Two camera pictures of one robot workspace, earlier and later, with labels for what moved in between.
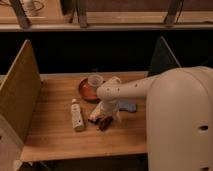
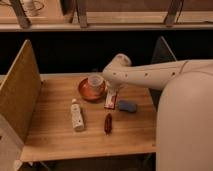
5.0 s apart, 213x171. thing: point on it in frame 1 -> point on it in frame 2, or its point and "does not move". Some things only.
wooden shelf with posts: (106, 15) does not move
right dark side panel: (162, 59) does not move
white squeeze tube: (77, 120) does not move
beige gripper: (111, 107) -> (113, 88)
